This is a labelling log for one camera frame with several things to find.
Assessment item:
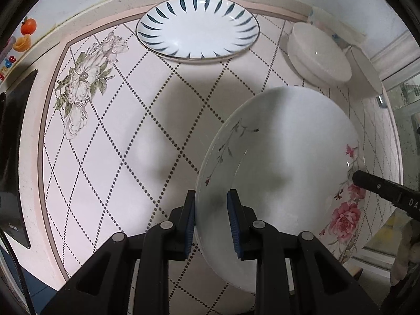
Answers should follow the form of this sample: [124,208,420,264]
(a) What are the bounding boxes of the white plate pink flowers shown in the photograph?
[195,87,365,292]

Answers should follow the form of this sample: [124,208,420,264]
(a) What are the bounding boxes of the white plate blue leaf pattern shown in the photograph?
[136,0,260,62]

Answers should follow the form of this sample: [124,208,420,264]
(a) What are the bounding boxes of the large white bowl dark rim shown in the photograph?
[345,46,383,99]

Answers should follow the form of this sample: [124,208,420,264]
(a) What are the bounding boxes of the plain white bowl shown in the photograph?
[287,22,352,88]

